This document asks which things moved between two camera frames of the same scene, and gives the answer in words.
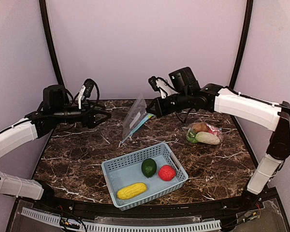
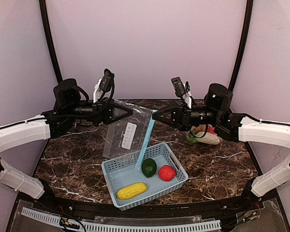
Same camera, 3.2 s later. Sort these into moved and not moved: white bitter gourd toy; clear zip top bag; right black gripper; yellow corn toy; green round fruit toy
Moved: right black gripper
Not moved: yellow corn toy; green round fruit toy; clear zip top bag; white bitter gourd toy
